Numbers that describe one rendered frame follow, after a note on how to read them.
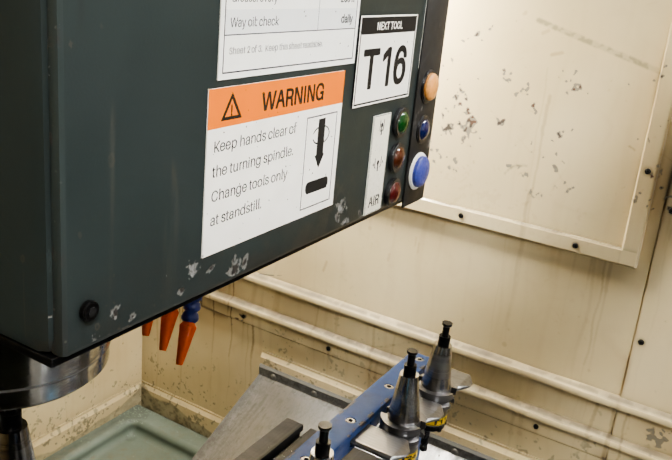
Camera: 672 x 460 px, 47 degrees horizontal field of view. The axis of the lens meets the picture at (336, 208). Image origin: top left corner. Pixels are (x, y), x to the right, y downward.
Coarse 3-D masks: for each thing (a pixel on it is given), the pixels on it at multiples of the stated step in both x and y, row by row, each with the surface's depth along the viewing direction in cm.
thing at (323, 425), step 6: (318, 426) 85; (324, 426) 85; (330, 426) 85; (324, 432) 85; (318, 438) 86; (324, 438) 85; (318, 444) 85; (324, 444) 85; (330, 444) 86; (318, 450) 85; (324, 450) 85; (324, 456) 85
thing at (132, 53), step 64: (0, 0) 36; (64, 0) 35; (128, 0) 38; (192, 0) 42; (384, 0) 61; (0, 64) 37; (64, 64) 36; (128, 64) 39; (192, 64) 43; (0, 128) 38; (64, 128) 37; (128, 128) 40; (192, 128) 45; (0, 192) 39; (64, 192) 38; (128, 192) 41; (192, 192) 46; (384, 192) 69; (0, 256) 40; (64, 256) 39; (128, 256) 43; (192, 256) 47; (256, 256) 54; (0, 320) 41; (64, 320) 40; (128, 320) 44
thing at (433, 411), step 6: (420, 402) 112; (426, 402) 112; (432, 402) 112; (420, 408) 111; (426, 408) 111; (432, 408) 111; (438, 408) 111; (426, 414) 109; (432, 414) 109; (438, 414) 110; (432, 420) 109
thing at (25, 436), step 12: (24, 420) 66; (0, 432) 65; (12, 432) 65; (24, 432) 65; (0, 444) 65; (12, 444) 65; (24, 444) 65; (0, 456) 65; (12, 456) 65; (24, 456) 65
